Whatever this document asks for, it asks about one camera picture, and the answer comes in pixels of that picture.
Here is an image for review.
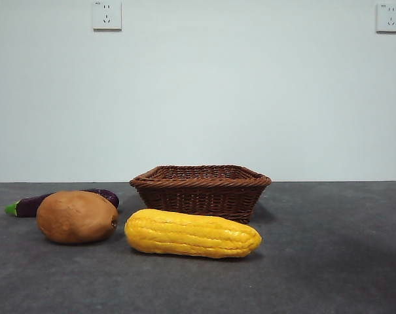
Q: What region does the purple eggplant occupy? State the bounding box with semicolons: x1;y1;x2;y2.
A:
5;188;120;218

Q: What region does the white wall socket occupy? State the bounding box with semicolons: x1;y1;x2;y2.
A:
92;0;122;32
376;3;396;33

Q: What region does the brown wicker basket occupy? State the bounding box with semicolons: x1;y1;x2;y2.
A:
129;165;272;225

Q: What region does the brown potato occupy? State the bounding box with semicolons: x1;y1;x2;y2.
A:
36;190;119;245

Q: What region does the yellow corn cob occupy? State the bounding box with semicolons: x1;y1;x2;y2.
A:
124;209;262;260

